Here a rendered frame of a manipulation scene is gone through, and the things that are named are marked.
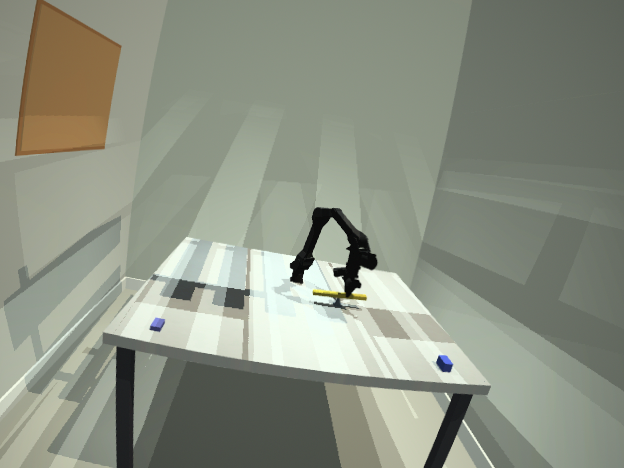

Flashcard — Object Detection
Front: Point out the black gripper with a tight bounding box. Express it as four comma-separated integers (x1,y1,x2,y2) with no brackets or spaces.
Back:
342,262,362,297

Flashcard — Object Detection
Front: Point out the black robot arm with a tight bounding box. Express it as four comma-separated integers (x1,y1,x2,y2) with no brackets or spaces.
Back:
289,207,377,284

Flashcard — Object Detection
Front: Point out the yellow bar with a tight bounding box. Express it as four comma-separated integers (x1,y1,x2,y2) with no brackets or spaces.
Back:
312,290,367,301

